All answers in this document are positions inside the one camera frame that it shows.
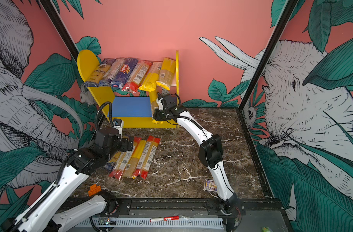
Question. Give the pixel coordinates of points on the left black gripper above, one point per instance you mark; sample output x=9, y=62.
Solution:
x=124, y=141

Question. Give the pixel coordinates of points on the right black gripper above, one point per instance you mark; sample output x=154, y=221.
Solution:
x=157, y=111

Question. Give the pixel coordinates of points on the wide yellow spaghetti pack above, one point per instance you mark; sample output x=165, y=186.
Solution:
x=167, y=73

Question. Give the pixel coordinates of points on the narrow yellow spaghetti pack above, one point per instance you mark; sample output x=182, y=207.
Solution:
x=149, y=83

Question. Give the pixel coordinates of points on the blue Barilla spaghetti box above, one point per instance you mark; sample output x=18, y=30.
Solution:
x=124, y=73

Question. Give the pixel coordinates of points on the clear white-label spaghetti pack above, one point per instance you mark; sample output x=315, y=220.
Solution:
x=112, y=72

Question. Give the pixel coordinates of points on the red-end spaghetti pack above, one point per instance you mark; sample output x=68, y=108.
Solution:
x=137, y=76
x=123, y=160
x=146, y=157

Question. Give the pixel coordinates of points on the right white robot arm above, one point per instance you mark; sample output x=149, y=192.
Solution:
x=210, y=149

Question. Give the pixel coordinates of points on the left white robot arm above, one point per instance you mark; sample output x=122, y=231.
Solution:
x=42, y=215

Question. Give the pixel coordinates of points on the gold blue Molisana spaghetti pack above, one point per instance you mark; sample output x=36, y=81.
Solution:
x=112, y=162

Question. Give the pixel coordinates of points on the yellow-band spaghetti pack left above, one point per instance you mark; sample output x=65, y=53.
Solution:
x=130, y=170

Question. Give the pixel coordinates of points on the yellow shelf unit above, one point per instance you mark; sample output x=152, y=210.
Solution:
x=135, y=112

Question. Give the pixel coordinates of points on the orange toy block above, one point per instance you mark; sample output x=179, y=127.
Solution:
x=94, y=189

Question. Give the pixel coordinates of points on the small playing card box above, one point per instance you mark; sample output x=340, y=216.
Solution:
x=209, y=185

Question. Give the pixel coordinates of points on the red white marker pen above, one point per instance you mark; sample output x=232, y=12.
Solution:
x=152, y=220

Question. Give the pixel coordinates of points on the white perforated rail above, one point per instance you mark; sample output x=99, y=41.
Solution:
x=205, y=223

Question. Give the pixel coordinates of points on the black base frame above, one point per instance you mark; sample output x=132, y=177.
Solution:
x=128, y=206

